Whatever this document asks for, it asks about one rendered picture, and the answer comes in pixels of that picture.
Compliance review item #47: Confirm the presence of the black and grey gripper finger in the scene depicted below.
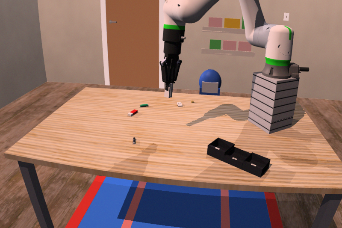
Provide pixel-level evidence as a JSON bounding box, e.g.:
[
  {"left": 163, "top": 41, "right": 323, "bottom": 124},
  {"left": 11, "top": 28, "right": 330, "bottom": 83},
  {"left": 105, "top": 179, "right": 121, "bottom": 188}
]
[
  {"left": 159, "top": 57, "right": 174, "bottom": 98},
  {"left": 170, "top": 58, "right": 182, "bottom": 97}
]

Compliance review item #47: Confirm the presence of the black three-compartment bin rack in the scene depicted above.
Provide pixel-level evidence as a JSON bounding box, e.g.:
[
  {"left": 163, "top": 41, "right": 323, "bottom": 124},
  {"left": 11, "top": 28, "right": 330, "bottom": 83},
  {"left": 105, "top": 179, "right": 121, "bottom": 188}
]
[{"left": 207, "top": 138, "right": 271, "bottom": 177}]

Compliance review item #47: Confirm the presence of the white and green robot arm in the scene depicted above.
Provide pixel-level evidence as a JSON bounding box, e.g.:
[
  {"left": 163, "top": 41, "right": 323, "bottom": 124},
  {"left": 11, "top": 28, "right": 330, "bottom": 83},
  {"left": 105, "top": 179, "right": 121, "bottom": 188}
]
[{"left": 162, "top": 0, "right": 309, "bottom": 79}]

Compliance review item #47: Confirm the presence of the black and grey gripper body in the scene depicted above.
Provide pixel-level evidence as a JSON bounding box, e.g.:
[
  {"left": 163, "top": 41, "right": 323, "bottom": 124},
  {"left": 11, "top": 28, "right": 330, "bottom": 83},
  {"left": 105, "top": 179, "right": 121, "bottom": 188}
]
[{"left": 163, "top": 42, "right": 182, "bottom": 66}]

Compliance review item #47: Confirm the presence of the red and white eraser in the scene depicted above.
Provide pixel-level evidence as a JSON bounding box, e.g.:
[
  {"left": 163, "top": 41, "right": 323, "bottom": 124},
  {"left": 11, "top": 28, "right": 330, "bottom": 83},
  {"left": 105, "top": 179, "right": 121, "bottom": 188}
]
[{"left": 128, "top": 110, "right": 138, "bottom": 116}]

